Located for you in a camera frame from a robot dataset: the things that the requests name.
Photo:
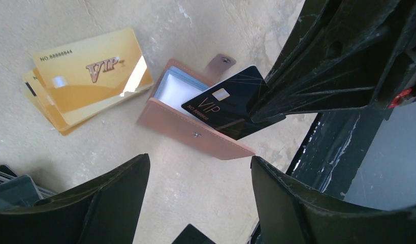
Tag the black VIP card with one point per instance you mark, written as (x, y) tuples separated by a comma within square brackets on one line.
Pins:
[(225, 106)]

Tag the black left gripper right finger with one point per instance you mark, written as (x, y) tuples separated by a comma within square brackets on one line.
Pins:
[(292, 212)]

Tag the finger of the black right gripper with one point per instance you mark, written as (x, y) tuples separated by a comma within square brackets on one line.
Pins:
[(343, 55)]

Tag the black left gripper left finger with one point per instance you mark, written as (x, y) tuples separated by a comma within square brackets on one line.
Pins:
[(105, 209)]

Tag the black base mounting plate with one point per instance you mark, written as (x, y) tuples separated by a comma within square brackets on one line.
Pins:
[(333, 149)]

